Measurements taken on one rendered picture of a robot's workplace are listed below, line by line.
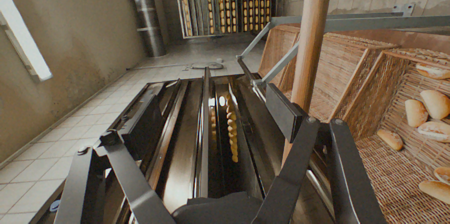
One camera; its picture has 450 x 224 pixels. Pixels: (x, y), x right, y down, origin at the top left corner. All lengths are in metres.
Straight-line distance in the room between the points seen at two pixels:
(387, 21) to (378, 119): 0.41
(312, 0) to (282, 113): 0.15
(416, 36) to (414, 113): 0.28
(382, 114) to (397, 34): 0.34
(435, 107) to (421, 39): 0.25
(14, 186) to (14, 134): 0.41
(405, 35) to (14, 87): 2.07
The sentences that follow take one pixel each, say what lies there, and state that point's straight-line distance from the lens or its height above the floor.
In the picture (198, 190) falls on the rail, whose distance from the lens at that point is 0.60.
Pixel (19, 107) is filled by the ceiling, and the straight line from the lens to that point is 1.64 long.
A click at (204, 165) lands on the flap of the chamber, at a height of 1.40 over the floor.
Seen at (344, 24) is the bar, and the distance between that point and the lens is 0.77.
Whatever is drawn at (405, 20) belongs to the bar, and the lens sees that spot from 0.96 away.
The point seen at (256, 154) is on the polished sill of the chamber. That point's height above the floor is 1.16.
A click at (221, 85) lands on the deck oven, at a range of 1.86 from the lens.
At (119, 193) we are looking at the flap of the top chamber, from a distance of 0.90.
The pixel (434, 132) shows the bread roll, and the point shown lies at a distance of 0.84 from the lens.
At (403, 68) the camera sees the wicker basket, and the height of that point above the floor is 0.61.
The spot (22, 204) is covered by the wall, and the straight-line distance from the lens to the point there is 1.17.
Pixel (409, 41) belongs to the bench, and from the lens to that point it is 0.94.
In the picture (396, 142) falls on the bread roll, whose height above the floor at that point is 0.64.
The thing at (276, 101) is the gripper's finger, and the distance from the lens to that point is 0.17.
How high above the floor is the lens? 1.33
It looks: 3 degrees down
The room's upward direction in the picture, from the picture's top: 96 degrees counter-clockwise
